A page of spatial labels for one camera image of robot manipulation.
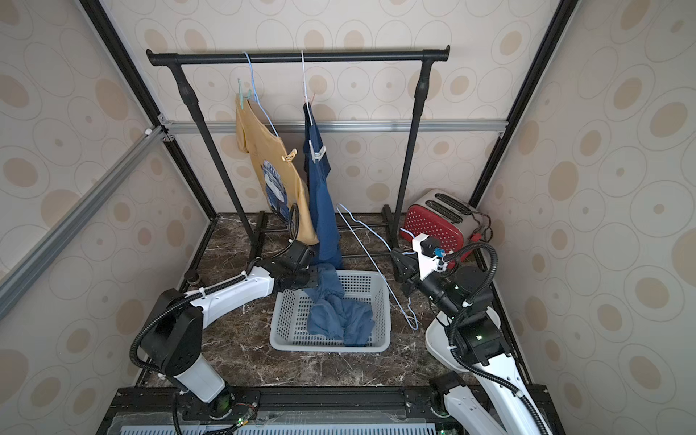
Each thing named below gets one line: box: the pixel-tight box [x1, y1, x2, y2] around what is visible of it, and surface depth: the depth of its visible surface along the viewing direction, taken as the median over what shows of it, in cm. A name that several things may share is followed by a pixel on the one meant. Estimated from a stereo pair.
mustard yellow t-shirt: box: [234, 94, 319, 246], surface depth 74 cm
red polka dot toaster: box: [400, 188, 482, 270], surface depth 99 cm
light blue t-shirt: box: [304, 263, 376, 348], surface depth 84 cm
